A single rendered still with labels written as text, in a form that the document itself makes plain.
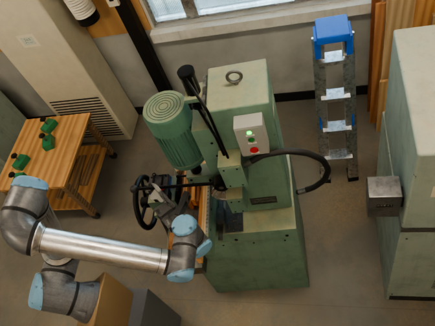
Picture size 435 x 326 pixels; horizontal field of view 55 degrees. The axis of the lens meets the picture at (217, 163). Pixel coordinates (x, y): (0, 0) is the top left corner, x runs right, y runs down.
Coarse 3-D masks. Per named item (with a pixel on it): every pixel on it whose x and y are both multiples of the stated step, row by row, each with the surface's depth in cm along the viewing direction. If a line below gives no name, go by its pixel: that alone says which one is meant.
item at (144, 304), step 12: (132, 288) 217; (144, 288) 215; (132, 300) 213; (144, 300) 212; (156, 300) 224; (132, 312) 210; (144, 312) 210; (156, 312) 223; (168, 312) 239; (132, 324) 206; (144, 324) 209; (156, 324) 222; (168, 324) 238; (180, 324) 256
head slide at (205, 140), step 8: (192, 120) 159; (200, 120) 158; (192, 128) 157; (200, 128) 156; (208, 128) 154; (200, 136) 158; (208, 136) 158; (200, 144) 162; (208, 144) 162; (216, 144) 162; (208, 152) 166; (216, 152) 166; (208, 160) 171; (216, 160) 171; (208, 168) 176; (216, 168) 175
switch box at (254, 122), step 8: (240, 120) 140; (248, 120) 139; (256, 120) 138; (240, 128) 138; (248, 128) 138; (256, 128) 138; (264, 128) 141; (240, 136) 141; (248, 136) 141; (256, 136) 141; (264, 136) 141; (240, 144) 145; (248, 144) 145; (256, 144) 145; (264, 144) 145; (248, 152) 149; (264, 152) 148
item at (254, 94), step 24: (216, 72) 151; (264, 72) 144; (216, 96) 144; (240, 96) 141; (264, 96) 138; (216, 120) 144; (264, 120) 144; (264, 168) 167; (288, 168) 201; (264, 192) 182; (288, 192) 182
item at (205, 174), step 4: (200, 164) 191; (204, 164) 190; (204, 168) 189; (188, 172) 190; (200, 172) 188; (204, 172) 188; (208, 172) 187; (188, 176) 188; (192, 176) 188; (196, 176) 187; (200, 176) 187; (204, 176) 187; (208, 176) 187; (188, 180) 190; (192, 180) 190; (196, 180) 190; (200, 180) 190; (204, 180) 190
